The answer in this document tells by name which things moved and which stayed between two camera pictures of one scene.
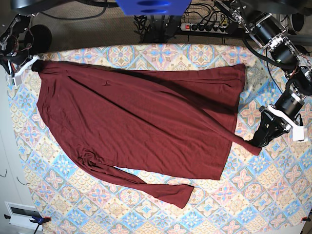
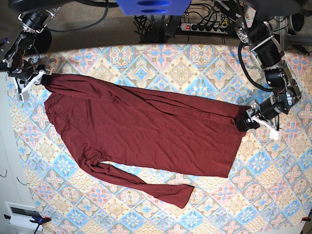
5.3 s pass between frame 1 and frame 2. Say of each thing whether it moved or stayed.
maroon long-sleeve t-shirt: moved
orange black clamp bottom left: stayed
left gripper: moved
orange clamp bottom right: stayed
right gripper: moved
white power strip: stayed
